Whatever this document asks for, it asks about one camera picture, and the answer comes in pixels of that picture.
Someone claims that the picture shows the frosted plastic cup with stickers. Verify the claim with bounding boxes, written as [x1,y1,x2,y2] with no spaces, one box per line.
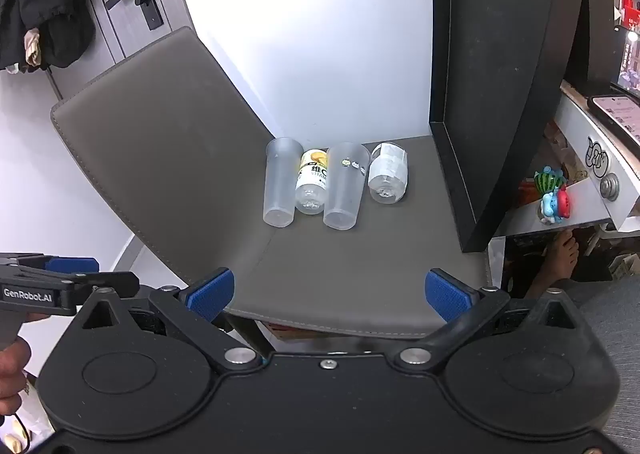
[322,141,371,229]

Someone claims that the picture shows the black smartphone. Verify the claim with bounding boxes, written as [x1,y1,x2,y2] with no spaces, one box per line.
[586,94,640,133]

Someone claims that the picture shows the grey leather chair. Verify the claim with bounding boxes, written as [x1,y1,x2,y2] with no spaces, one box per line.
[50,26,494,341]

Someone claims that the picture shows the white label clear bottle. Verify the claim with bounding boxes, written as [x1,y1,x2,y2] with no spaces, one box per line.
[368,141,409,205]

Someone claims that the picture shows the white desk drawer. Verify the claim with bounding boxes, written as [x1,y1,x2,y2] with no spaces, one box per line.
[492,79,640,238]

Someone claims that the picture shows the blue and red toy figure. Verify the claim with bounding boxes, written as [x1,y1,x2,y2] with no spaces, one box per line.
[538,184,576,225]

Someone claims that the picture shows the watermelon toy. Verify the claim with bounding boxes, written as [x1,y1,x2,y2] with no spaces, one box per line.
[534,165,567,195]

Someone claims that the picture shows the person's left hand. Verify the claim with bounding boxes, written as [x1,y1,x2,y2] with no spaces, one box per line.
[0,311,51,417]

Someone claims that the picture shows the yellow label plastic bottle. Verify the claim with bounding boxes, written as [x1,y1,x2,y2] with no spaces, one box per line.
[295,148,331,215]

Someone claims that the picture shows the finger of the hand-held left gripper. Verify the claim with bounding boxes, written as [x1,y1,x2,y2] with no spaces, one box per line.
[0,253,99,282]
[47,270,142,308]

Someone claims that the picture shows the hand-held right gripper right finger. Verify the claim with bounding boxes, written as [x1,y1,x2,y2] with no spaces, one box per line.
[393,269,596,378]

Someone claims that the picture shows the beige cloth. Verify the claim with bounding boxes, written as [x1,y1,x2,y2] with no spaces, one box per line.
[22,27,44,68]

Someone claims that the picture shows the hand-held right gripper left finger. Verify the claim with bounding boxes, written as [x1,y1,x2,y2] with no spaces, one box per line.
[75,268,263,373]

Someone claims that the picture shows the computer monitor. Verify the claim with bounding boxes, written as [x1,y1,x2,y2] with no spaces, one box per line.
[610,24,640,101]

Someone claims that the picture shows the person's bare foot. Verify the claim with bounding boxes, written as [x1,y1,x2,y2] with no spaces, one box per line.
[524,229,581,300]

